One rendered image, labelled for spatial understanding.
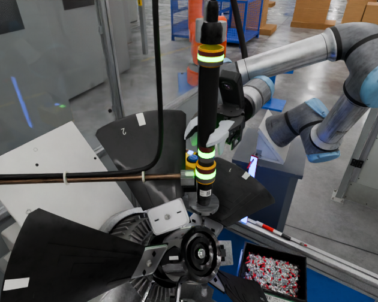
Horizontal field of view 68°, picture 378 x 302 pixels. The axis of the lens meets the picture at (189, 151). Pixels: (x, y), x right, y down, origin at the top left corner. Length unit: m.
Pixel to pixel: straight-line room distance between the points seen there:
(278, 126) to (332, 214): 1.51
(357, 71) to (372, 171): 1.81
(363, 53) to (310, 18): 8.87
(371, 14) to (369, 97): 7.17
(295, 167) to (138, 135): 0.79
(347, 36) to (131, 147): 0.63
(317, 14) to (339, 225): 7.80
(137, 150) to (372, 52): 0.63
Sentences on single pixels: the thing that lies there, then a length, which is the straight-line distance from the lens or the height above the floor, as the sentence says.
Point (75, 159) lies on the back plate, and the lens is 0.83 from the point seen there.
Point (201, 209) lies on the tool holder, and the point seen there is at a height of 1.27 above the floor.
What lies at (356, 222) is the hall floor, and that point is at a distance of 2.68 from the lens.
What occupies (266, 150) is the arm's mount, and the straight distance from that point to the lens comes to 1.27.
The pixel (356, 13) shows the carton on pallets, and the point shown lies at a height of 0.69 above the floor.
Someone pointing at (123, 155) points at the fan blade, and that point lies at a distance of 0.69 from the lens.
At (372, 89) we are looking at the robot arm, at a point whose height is 1.48.
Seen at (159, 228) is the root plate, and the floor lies 1.23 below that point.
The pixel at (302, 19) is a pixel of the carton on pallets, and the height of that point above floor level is 0.20.
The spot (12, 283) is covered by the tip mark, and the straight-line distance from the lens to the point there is 0.53.
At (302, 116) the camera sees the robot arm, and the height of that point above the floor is 1.22.
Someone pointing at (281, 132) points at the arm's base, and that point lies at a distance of 1.26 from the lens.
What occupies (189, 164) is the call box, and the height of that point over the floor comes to 1.07.
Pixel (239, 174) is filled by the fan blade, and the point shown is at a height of 1.19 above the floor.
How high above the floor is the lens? 1.75
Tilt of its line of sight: 35 degrees down
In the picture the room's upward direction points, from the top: straight up
